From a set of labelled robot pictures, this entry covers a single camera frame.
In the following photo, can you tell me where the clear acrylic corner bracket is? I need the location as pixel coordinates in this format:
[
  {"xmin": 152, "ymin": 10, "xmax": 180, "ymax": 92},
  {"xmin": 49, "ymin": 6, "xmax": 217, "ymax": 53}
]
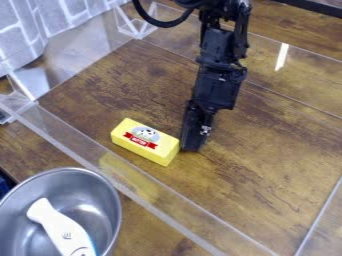
[{"xmin": 113, "ymin": 0, "xmax": 157, "ymax": 40}]

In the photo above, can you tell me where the clear acrylic enclosure wall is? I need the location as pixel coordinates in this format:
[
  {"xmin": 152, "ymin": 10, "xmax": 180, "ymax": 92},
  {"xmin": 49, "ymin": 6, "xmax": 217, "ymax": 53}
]
[{"xmin": 0, "ymin": 0, "xmax": 342, "ymax": 256}]

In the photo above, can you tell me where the yellow butter block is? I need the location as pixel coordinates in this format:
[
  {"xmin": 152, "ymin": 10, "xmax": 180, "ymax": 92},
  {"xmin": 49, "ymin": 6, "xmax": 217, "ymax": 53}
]
[{"xmin": 111, "ymin": 118, "xmax": 180, "ymax": 167}]

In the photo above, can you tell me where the white brick pattern cloth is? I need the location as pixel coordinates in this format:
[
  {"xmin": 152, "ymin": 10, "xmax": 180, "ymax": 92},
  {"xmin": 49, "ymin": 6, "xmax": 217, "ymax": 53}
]
[{"xmin": 0, "ymin": 0, "xmax": 129, "ymax": 78}]

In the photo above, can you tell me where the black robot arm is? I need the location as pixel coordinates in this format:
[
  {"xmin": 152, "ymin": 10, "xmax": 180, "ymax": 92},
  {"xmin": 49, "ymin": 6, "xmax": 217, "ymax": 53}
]
[{"xmin": 180, "ymin": 0, "xmax": 251, "ymax": 152}]

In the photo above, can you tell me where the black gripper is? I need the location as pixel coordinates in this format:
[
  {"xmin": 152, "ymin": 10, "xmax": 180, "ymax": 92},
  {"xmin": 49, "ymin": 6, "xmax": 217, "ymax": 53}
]
[{"xmin": 180, "ymin": 65, "xmax": 247, "ymax": 152}]

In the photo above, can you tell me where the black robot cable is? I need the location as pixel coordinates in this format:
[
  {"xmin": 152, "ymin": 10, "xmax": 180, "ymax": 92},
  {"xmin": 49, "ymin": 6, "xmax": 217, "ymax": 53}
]
[{"xmin": 131, "ymin": 0, "xmax": 197, "ymax": 29}]

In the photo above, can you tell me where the silver metal bowl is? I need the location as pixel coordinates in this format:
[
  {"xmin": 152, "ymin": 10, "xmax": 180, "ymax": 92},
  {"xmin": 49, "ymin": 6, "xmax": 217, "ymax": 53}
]
[{"xmin": 0, "ymin": 167, "xmax": 121, "ymax": 256}]

